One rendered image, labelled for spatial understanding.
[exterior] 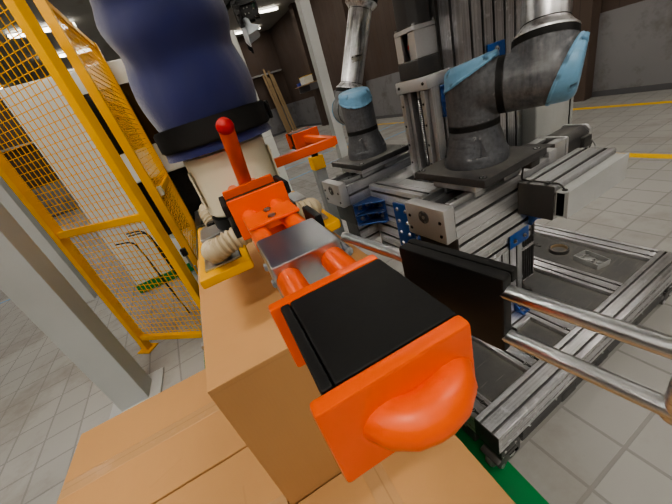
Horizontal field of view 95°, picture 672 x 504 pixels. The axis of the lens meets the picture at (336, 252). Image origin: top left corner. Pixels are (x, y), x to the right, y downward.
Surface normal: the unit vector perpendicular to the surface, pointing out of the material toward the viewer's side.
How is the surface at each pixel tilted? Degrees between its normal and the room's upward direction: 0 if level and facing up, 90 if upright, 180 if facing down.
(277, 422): 90
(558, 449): 0
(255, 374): 90
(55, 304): 90
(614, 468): 0
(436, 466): 0
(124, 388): 90
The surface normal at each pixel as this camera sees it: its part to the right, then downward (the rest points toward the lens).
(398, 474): -0.28, -0.84
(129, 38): -0.30, 0.55
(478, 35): 0.48, 0.29
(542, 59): -0.54, 0.25
